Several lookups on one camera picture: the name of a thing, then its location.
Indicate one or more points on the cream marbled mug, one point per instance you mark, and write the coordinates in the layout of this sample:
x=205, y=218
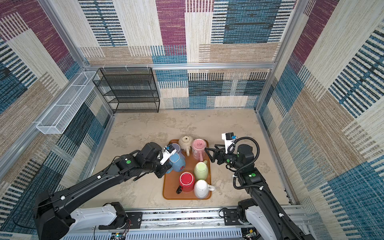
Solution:
x=186, y=143

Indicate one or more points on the purple mug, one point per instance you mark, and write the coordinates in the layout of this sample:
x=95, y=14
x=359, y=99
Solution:
x=177, y=147

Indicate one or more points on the blue mug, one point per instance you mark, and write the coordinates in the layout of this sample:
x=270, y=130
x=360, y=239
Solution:
x=178, y=163

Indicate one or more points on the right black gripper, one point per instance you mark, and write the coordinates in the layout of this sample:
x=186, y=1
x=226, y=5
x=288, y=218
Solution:
x=221, y=153

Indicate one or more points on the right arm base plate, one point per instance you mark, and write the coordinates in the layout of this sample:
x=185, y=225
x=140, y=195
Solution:
x=233, y=217

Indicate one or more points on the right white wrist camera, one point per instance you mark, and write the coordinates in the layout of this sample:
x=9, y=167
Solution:
x=229, y=139

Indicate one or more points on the white wire mesh basket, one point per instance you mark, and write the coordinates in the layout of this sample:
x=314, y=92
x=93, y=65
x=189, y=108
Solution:
x=57, y=119

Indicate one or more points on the black wire shelf rack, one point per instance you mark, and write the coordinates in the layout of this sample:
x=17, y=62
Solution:
x=128, y=90

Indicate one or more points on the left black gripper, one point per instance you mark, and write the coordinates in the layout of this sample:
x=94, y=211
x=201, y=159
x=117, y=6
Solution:
x=165, y=167

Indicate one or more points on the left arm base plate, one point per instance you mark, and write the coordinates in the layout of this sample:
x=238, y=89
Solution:
x=130, y=220

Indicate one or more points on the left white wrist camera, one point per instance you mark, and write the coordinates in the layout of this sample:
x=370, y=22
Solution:
x=166, y=153

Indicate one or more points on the red mug black handle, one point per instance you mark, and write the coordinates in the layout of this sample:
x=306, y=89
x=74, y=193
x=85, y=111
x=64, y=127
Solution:
x=186, y=183

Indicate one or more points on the light green mug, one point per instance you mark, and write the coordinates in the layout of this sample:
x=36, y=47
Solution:
x=201, y=170

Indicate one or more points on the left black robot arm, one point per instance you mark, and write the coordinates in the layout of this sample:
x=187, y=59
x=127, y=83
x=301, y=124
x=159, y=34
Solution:
x=57, y=214

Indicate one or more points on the orange plastic tray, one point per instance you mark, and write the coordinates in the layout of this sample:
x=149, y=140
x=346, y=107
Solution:
x=171, y=181

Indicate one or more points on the pink ghost pattern mug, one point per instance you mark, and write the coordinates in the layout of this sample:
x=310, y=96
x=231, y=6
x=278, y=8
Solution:
x=198, y=149

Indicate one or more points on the white mug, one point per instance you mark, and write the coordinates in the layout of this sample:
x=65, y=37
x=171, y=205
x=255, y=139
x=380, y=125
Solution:
x=202, y=189

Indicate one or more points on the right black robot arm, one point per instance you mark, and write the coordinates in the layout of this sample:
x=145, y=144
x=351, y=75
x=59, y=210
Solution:
x=262, y=210

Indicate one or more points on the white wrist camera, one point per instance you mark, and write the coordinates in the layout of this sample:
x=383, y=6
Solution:
x=166, y=153
x=229, y=139

